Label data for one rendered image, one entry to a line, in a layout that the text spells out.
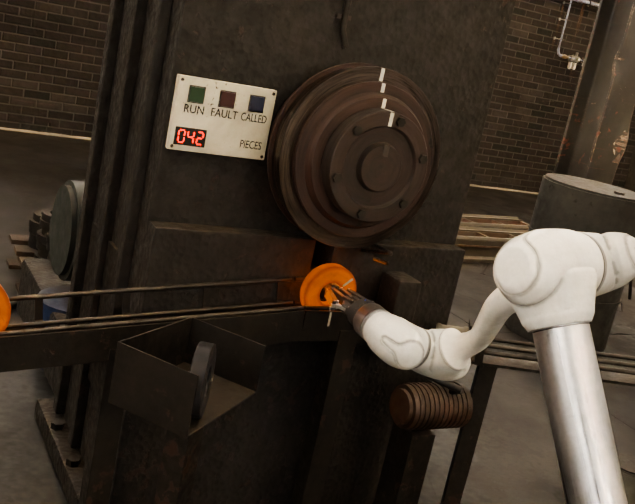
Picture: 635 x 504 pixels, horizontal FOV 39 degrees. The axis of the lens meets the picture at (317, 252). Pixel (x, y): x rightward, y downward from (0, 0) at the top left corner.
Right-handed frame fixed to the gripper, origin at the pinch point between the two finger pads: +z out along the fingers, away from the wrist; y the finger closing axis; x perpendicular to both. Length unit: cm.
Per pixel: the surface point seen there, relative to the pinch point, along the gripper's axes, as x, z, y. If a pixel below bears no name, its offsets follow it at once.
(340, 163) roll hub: 35.5, -9.5, -11.3
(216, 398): -15, -32, -42
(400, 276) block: 3.5, 0.8, 22.2
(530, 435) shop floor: -79, 44, 138
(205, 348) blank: 0, -38, -50
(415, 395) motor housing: -23.7, -17.7, 23.7
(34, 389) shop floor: -81, 94, -50
